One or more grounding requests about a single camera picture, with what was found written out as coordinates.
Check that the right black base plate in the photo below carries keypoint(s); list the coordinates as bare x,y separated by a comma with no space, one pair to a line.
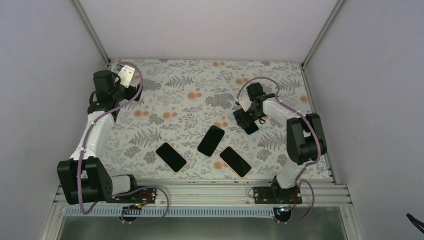
263,195

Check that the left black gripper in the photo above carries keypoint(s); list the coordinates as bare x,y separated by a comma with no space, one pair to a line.
132,92

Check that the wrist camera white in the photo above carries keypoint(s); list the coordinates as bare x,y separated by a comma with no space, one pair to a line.
125,75
245,103

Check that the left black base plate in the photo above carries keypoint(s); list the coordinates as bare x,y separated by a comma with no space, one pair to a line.
141,197

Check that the floral patterned mat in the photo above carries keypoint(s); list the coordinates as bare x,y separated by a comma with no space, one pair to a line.
182,99

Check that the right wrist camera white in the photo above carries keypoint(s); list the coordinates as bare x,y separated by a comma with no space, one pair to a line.
245,103

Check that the aluminium rail frame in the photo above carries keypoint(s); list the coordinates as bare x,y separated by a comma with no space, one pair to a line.
238,193

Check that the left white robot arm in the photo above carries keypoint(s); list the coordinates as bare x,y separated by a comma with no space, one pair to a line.
83,177

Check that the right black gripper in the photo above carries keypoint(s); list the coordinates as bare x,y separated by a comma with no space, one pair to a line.
263,114

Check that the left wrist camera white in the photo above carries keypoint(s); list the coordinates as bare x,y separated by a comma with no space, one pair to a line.
125,75

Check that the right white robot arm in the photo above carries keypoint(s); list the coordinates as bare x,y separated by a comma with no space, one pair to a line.
305,138

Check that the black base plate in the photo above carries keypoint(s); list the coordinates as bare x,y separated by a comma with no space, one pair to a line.
141,197
263,195

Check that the black phone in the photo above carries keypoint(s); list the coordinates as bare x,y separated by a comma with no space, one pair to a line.
171,157
210,141

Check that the black object at corner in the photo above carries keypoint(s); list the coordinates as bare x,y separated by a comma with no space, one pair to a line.
416,222

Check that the light blue phone case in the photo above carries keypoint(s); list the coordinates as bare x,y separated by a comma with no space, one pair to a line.
255,132

